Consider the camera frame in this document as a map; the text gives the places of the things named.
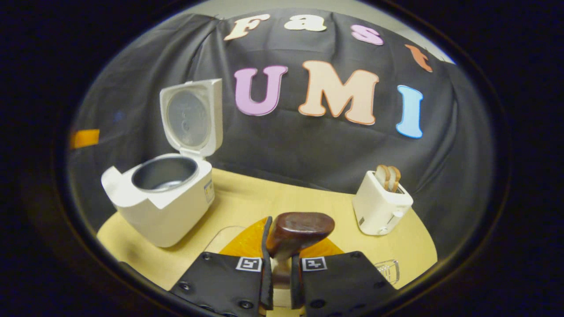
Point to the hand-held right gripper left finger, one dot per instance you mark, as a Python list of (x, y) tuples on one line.
[(266, 286)]

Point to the white rice cooker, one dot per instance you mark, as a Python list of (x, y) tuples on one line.
[(167, 215)]

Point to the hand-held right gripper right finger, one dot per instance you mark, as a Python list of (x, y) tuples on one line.
[(296, 286)]

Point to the brown wooden spoon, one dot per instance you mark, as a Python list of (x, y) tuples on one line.
[(299, 229)]

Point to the clear plastic box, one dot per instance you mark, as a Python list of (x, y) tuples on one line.
[(220, 240)]

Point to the toast bread slice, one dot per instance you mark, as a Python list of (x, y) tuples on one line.
[(395, 178), (382, 176)]

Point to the white toaster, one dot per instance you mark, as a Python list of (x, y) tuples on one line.
[(379, 211)]

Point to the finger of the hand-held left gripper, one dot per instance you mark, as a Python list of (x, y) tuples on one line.
[(86, 138)]

